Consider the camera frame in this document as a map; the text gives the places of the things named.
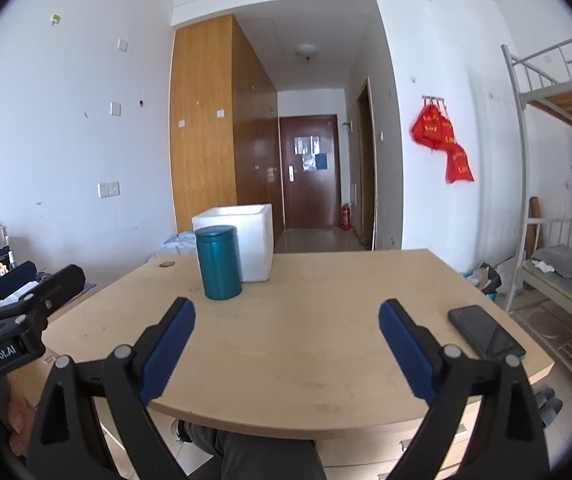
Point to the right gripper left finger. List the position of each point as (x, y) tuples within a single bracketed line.
[(67, 441)]

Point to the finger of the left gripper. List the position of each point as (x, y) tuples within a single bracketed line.
[(16, 278), (49, 295)]

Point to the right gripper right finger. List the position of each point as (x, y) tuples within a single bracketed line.
[(507, 441)]

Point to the person's left hand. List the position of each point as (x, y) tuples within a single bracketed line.
[(20, 413)]

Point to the black smartphone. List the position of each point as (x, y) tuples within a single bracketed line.
[(489, 339)]

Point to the light blue cloth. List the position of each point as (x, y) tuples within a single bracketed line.
[(183, 243)]

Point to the teal cylindrical canister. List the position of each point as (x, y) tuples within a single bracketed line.
[(218, 260)]

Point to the white foam box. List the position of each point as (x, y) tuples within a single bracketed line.
[(255, 238)]

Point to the wooden wardrobe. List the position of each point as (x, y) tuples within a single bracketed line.
[(224, 144)]

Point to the red fire extinguisher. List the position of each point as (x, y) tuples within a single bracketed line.
[(346, 224)]

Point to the dark brown entrance door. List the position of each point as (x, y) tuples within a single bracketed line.
[(310, 159)]

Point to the red hanging bags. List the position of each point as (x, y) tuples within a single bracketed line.
[(433, 129)]

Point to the ceiling lamp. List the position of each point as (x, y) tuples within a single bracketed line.
[(306, 51)]

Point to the metal bunk bed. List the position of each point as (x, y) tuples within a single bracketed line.
[(540, 289)]

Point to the double wall switch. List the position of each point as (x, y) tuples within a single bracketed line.
[(108, 189)]

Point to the side door frame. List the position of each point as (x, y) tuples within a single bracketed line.
[(367, 166)]

